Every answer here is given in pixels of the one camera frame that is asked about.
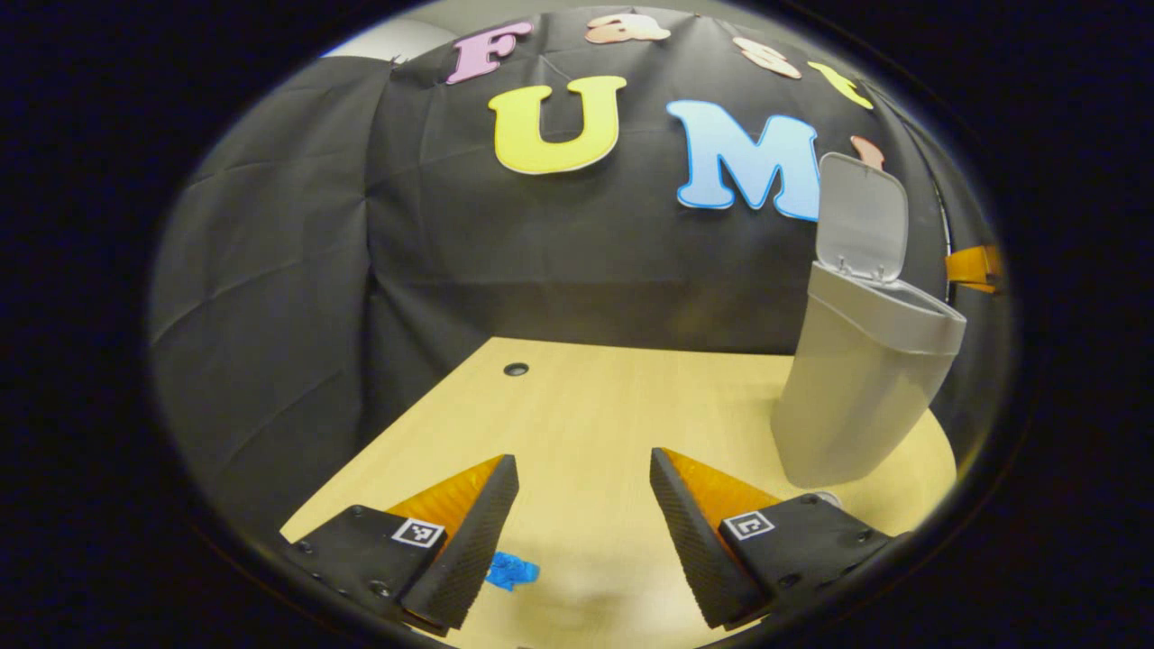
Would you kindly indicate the wooden desktop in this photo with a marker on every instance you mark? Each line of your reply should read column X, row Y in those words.
column 595, row 415

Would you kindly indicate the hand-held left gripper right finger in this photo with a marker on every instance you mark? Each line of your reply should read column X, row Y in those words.
column 690, row 550

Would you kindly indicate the black backdrop cloth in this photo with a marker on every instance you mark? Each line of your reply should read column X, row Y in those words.
column 505, row 261

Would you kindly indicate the blue paper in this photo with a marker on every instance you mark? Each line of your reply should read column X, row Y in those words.
column 510, row 571

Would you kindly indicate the white desktop garbage bin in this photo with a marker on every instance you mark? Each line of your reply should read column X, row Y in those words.
column 847, row 388

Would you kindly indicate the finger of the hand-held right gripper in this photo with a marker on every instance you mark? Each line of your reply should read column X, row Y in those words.
column 972, row 264

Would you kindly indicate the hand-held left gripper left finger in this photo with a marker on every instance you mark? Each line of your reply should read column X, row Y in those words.
column 473, row 550

